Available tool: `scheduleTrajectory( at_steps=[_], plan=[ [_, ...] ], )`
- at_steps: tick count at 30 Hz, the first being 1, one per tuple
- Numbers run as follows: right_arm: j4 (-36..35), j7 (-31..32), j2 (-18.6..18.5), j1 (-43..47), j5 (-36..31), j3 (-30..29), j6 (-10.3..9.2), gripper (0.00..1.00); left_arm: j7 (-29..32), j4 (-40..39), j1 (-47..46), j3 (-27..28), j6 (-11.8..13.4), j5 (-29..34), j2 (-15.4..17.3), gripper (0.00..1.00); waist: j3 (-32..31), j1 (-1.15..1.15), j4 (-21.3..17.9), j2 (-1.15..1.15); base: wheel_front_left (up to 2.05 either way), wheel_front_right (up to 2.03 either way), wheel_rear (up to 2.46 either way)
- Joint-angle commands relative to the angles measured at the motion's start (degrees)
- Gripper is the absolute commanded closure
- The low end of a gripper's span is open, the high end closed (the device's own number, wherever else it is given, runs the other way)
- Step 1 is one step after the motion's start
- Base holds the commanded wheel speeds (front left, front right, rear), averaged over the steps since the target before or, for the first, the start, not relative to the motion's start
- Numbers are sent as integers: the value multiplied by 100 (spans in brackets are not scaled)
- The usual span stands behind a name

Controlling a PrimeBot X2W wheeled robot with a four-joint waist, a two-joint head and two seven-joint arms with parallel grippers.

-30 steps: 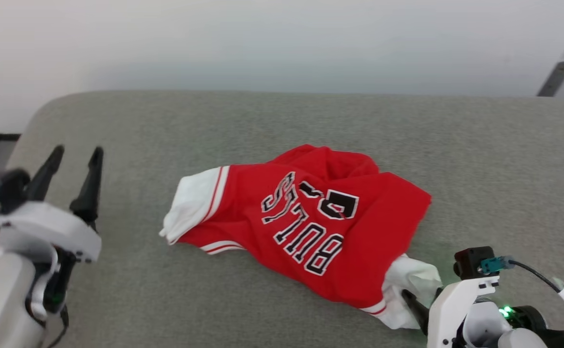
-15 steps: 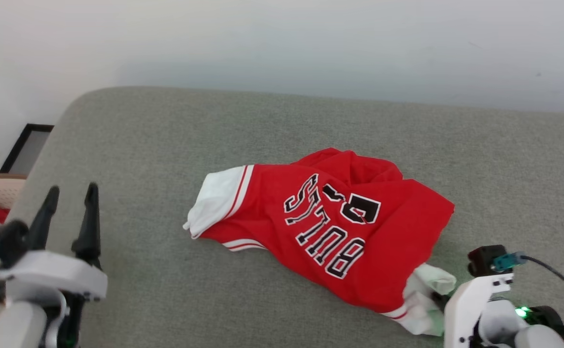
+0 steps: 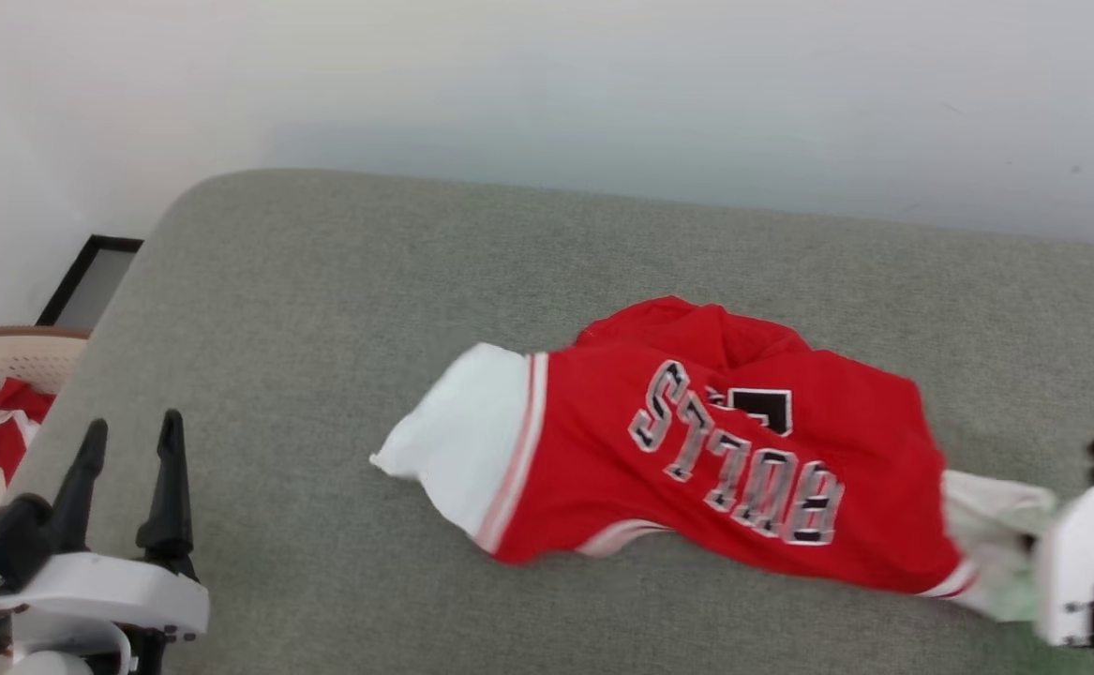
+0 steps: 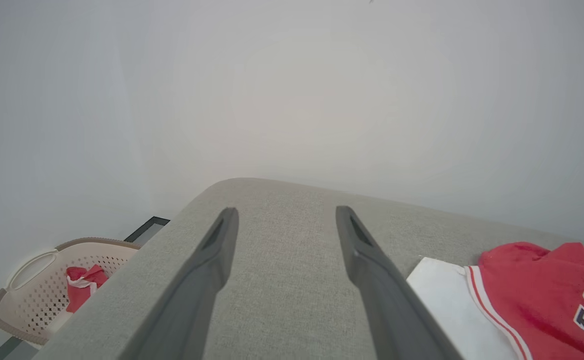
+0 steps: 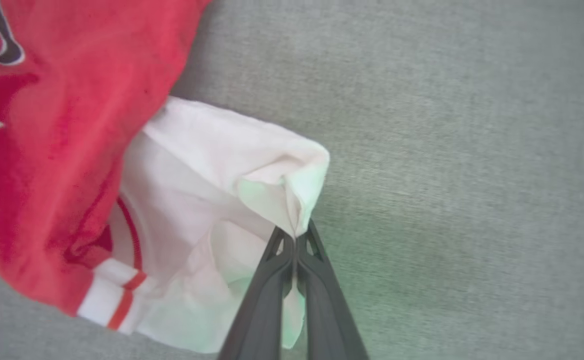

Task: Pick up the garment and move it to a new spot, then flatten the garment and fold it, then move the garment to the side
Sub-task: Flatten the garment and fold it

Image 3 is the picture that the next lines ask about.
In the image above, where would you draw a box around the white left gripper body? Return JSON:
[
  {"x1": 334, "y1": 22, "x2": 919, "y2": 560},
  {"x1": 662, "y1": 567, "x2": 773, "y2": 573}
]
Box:
[{"x1": 3, "y1": 551, "x2": 210, "y2": 675}]

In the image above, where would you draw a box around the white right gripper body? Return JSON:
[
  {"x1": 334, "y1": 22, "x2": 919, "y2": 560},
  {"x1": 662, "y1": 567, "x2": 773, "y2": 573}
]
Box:
[{"x1": 1034, "y1": 480, "x2": 1094, "y2": 648}]

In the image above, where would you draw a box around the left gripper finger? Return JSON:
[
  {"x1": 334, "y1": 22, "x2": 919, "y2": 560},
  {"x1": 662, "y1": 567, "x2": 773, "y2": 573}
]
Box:
[
  {"x1": 50, "y1": 419, "x2": 109, "y2": 554},
  {"x1": 136, "y1": 410, "x2": 199, "y2": 575}
]

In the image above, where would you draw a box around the red white Bulls jersey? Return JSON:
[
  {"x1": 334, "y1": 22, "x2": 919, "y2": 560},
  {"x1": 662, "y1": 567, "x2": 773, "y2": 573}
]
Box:
[{"x1": 370, "y1": 295, "x2": 1063, "y2": 624}]

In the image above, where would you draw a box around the red garment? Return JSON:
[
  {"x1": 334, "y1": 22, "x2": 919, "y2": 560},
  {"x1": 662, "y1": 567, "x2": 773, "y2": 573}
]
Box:
[{"x1": 0, "y1": 377, "x2": 57, "y2": 485}]

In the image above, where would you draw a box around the beige perforated laundry basket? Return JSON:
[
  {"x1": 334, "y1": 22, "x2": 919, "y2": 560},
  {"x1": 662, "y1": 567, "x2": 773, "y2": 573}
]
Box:
[{"x1": 0, "y1": 326, "x2": 90, "y2": 512}]

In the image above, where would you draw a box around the black framed panel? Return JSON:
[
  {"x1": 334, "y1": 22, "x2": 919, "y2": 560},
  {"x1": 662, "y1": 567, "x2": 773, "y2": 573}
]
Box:
[{"x1": 36, "y1": 234, "x2": 144, "y2": 329}]

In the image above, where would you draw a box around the grey fabric sofa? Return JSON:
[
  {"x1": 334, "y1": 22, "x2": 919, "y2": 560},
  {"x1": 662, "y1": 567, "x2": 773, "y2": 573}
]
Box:
[{"x1": 3, "y1": 169, "x2": 1094, "y2": 675}]

